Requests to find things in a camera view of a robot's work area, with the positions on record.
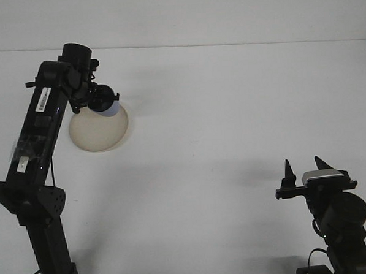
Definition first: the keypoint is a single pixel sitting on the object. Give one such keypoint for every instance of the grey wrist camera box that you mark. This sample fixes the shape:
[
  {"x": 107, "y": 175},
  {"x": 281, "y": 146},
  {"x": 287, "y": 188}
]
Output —
[{"x": 324, "y": 175}]

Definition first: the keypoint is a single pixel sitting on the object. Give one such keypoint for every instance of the pale blue cup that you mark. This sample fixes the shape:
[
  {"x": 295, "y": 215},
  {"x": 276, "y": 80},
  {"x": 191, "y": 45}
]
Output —
[{"x": 112, "y": 110}]

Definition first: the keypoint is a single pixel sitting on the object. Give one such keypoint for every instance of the pale round plate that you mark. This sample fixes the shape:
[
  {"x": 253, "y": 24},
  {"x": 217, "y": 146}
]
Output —
[{"x": 97, "y": 135}]

